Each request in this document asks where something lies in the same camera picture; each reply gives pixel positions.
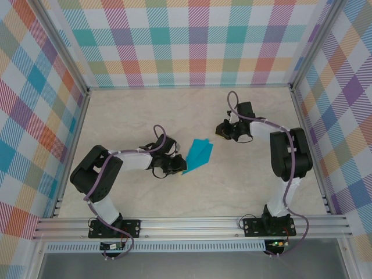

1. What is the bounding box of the aluminium side rail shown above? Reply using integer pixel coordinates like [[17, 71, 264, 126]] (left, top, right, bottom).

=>
[[51, 90, 91, 219], [290, 87, 334, 215]]

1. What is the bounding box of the grey metal shelf panel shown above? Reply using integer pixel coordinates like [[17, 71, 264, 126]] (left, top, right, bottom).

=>
[[37, 252, 349, 279]]

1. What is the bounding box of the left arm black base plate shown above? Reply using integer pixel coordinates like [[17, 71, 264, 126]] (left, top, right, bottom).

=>
[[88, 219, 142, 239]]

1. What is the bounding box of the teal paper sheet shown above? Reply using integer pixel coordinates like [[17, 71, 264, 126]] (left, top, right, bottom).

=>
[[181, 138, 215, 176]]

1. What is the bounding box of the perforated grey cable duct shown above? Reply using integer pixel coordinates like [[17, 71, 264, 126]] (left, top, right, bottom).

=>
[[45, 239, 267, 253]]

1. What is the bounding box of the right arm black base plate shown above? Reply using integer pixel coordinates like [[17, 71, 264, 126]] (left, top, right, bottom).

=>
[[243, 217, 296, 238]]

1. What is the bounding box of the aluminium corner post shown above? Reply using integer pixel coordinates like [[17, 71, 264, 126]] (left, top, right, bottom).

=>
[[30, 0, 91, 96], [290, 0, 345, 94]]

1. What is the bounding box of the long aluminium mounting rail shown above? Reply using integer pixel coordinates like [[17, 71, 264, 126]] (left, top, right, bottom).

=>
[[31, 214, 354, 241]]

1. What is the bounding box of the short aluminium frame rail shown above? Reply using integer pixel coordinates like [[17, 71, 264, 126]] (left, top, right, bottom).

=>
[[87, 84, 294, 91]]

